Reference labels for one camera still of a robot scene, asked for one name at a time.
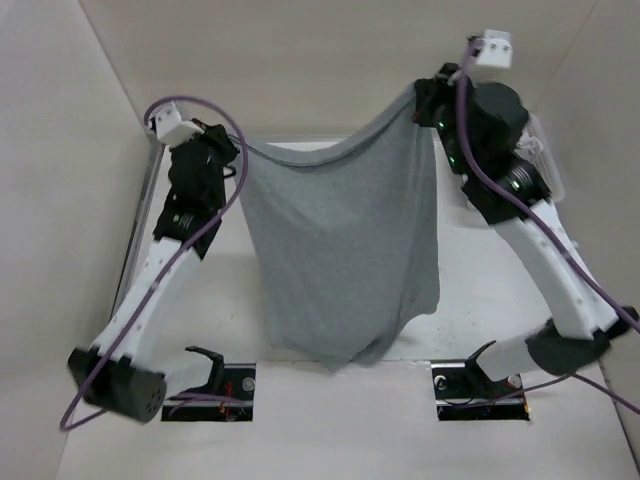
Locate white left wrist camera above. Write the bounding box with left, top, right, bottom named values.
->
left=147, top=101, right=204, bottom=148

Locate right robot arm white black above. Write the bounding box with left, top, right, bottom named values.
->
left=412, top=63, right=639, bottom=396

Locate white perforated plastic basket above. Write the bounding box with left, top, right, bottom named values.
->
left=517, top=113, right=565, bottom=203

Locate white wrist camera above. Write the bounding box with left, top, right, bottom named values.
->
left=147, top=101, right=204, bottom=148
left=469, top=29, right=513, bottom=70

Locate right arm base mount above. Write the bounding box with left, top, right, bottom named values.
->
left=431, top=361, right=530, bottom=421

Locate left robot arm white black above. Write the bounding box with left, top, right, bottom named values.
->
left=67, top=119, right=247, bottom=424

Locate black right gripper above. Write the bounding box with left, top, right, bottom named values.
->
left=412, top=62, right=487, bottom=175

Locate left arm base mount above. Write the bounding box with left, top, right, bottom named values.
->
left=160, top=364, right=256, bottom=423

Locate grey tank top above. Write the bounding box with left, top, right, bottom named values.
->
left=240, top=87, right=440, bottom=368

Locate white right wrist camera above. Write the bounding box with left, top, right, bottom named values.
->
left=469, top=29, right=513, bottom=70

